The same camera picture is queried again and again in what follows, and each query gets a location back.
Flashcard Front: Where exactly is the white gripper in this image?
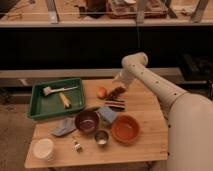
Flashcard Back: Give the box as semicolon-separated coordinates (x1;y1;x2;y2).
113;69;134;88

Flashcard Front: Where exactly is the purple grape bunch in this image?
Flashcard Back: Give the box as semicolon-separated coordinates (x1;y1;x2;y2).
106;87;126;100

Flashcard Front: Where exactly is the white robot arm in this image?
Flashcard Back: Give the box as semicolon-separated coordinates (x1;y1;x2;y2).
115;52;213;171

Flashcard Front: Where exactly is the red bowl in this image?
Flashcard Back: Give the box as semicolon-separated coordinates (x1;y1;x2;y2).
111;115;140;144

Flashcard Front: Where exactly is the purple bowl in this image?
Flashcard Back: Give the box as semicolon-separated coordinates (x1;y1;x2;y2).
75;110;99;134

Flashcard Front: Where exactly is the orange fruit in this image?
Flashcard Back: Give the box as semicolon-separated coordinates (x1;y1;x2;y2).
97;87;107;99

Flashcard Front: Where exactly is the blue sponge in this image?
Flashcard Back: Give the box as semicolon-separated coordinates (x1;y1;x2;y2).
97;106;118;124

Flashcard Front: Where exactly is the small metal cup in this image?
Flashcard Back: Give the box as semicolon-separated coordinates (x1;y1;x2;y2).
95;130;109;146

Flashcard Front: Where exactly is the yellow corn cob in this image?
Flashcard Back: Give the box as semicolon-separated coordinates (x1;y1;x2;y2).
59;93;71;108

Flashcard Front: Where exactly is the grey cloth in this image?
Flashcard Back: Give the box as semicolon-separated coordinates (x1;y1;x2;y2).
51;118;76;137

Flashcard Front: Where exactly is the green plastic tray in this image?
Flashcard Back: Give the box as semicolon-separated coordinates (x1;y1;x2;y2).
28;78;85;120

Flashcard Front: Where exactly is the white dish brush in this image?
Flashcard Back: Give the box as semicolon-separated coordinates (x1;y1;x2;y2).
43;86;76;96

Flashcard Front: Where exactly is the white round container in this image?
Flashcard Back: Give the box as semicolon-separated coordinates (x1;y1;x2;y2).
33;139;54;161

